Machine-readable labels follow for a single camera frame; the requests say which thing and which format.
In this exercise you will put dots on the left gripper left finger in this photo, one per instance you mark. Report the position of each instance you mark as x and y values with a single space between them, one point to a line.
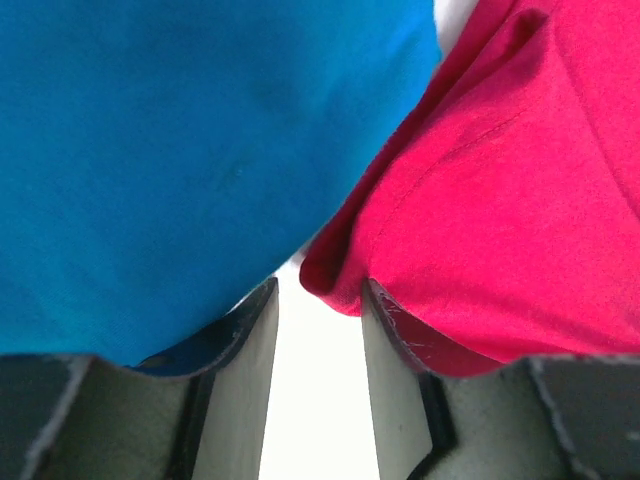
194 411

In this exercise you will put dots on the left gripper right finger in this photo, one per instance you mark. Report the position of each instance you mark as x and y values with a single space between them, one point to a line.
441 411

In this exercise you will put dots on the red polo shirt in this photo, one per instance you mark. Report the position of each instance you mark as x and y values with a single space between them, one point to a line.
503 216

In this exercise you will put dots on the folded blue t shirt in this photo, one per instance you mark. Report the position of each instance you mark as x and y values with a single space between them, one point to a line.
160 159

